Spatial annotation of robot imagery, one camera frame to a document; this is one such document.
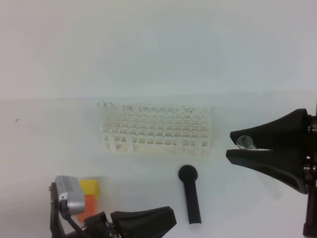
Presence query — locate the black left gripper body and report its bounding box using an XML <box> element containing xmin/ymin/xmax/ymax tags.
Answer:
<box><xmin>49</xmin><ymin>182</ymin><xmax>117</xmax><ymax>238</ymax></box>

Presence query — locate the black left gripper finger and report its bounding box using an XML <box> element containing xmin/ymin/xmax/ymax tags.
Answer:
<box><xmin>110</xmin><ymin>206</ymin><xmax>177</xmax><ymax>238</ymax></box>

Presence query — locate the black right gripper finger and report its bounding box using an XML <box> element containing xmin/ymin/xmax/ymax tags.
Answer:
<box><xmin>226</xmin><ymin>149</ymin><xmax>308</xmax><ymax>194</ymax></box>
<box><xmin>230</xmin><ymin>109</ymin><xmax>311</xmax><ymax>150</ymax></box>

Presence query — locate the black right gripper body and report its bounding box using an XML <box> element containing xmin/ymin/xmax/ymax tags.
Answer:
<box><xmin>303</xmin><ymin>116</ymin><xmax>317</xmax><ymax>237</ymax></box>

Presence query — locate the clear glass test tube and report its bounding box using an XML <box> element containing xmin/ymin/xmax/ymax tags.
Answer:
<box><xmin>236</xmin><ymin>135</ymin><xmax>269</xmax><ymax>151</ymax></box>

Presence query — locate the white test tube rack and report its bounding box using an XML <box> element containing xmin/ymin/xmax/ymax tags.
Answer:
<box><xmin>100</xmin><ymin>103</ymin><xmax>211</xmax><ymax>159</ymax></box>

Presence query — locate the orange foam cube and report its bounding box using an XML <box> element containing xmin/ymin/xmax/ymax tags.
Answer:
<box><xmin>76</xmin><ymin>195</ymin><xmax>98</xmax><ymax>223</ymax></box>

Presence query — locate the yellow foam cube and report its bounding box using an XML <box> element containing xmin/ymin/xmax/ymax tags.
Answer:
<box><xmin>79</xmin><ymin>179</ymin><xmax>100</xmax><ymax>200</ymax></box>

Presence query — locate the black scoop tool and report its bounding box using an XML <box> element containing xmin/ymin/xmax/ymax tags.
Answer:
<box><xmin>178</xmin><ymin>165</ymin><xmax>202</xmax><ymax>224</ymax></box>

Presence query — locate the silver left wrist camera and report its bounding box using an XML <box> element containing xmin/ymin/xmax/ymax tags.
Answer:
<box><xmin>55</xmin><ymin>176</ymin><xmax>85</xmax><ymax>215</ymax></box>

